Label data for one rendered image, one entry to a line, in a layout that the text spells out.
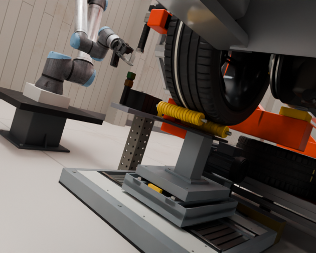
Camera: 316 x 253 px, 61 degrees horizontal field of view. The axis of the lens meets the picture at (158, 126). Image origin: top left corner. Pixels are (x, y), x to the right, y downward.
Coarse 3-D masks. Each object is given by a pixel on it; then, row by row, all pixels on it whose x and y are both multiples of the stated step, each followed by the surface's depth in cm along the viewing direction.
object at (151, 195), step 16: (128, 176) 124; (128, 192) 123; (144, 192) 117; (160, 192) 112; (160, 208) 110; (176, 208) 105; (192, 208) 106; (208, 208) 116; (224, 208) 129; (176, 224) 104; (192, 224) 110
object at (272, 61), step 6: (270, 60) 109; (276, 60) 101; (270, 66) 110; (276, 66) 100; (270, 72) 102; (276, 72) 101; (270, 78) 103; (276, 78) 102; (270, 84) 105; (276, 84) 103; (276, 90) 106; (276, 96) 112
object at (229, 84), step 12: (228, 60) 144; (240, 60) 148; (252, 60) 143; (264, 60) 139; (228, 72) 151; (240, 72) 147; (252, 72) 143; (264, 72) 139; (228, 84) 148; (240, 84) 144; (252, 84) 140; (228, 96) 140; (240, 96) 138; (252, 96) 135; (240, 108) 127
